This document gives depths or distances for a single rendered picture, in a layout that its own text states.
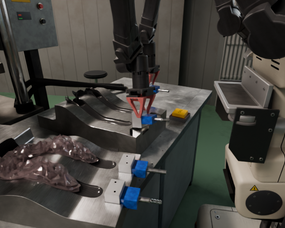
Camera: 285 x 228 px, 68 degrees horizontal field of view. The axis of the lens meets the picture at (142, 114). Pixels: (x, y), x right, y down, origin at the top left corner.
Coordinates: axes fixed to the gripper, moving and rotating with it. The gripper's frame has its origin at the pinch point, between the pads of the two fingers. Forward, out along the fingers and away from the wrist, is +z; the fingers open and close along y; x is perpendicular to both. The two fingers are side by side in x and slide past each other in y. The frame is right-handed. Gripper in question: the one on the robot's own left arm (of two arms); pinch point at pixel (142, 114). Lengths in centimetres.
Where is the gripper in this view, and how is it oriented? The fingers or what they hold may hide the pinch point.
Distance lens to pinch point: 74.7
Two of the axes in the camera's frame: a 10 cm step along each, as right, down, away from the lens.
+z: 0.6, 9.8, 2.0
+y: -4.7, 2.0, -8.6
